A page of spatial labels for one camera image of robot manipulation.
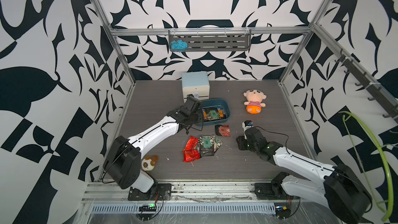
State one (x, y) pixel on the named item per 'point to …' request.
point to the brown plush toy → (148, 163)
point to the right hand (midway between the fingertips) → (236, 137)
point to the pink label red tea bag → (224, 130)
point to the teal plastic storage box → (221, 104)
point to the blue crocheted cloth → (179, 44)
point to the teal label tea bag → (209, 144)
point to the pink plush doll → (254, 98)
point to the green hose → (381, 205)
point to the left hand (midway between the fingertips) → (199, 112)
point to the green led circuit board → (152, 207)
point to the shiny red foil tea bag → (192, 143)
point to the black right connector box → (282, 212)
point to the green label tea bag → (213, 114)
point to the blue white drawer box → (196, 83)
